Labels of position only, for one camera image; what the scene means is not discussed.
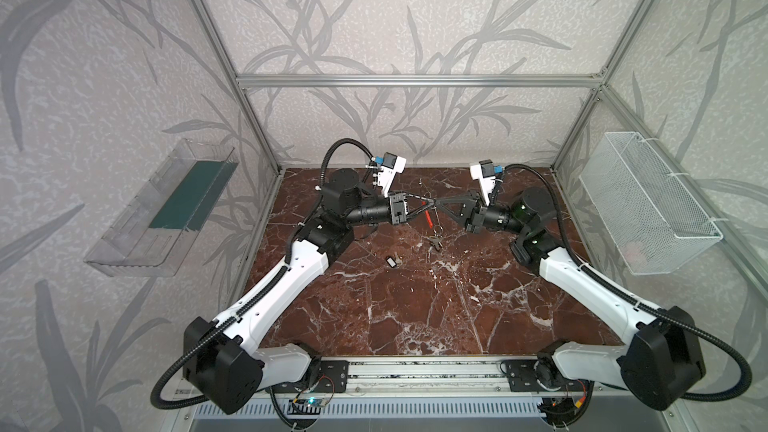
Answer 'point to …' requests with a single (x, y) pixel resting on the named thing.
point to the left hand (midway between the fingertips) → (434, 201)
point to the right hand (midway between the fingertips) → (438, 198)
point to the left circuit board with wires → (305, 406)
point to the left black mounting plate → (332, 377)
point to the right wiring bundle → (561, 410)
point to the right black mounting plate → (522, 376)
